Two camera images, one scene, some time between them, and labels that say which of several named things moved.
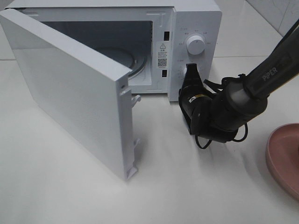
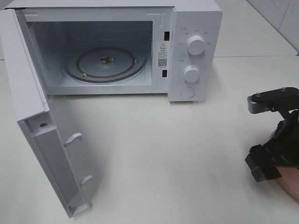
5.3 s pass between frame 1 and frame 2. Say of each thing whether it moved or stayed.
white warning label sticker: stayed
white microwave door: moved
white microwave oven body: stayed
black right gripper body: moved
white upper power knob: stayed
